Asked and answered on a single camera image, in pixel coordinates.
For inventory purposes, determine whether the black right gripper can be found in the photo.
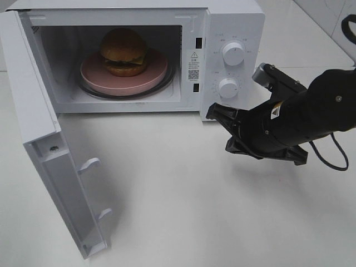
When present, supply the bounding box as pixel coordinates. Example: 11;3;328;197
206;66;308;166

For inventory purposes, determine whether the white dial knob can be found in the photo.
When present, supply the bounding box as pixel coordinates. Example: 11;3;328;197
222;41;245;66
218;78;238;98

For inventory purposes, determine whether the burger with cheese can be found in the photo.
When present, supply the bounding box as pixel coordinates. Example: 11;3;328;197
100;28;148;77

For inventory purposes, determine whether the pink round plate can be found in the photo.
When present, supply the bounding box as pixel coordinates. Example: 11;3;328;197
81;49;169;97

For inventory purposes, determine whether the white microwave door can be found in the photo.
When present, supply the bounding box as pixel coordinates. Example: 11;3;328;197
1;11;112;259

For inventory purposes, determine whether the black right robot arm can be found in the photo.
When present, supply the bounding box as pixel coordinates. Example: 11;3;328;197
206;63;355;165

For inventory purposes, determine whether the glass microwave turntable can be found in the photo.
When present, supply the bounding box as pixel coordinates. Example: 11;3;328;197
76;65;175;101

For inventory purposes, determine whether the white microwave oven body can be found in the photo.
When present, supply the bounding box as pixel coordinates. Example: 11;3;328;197
1;1;265;121

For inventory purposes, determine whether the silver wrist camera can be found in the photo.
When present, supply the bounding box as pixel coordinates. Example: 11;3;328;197
252;63;274;91

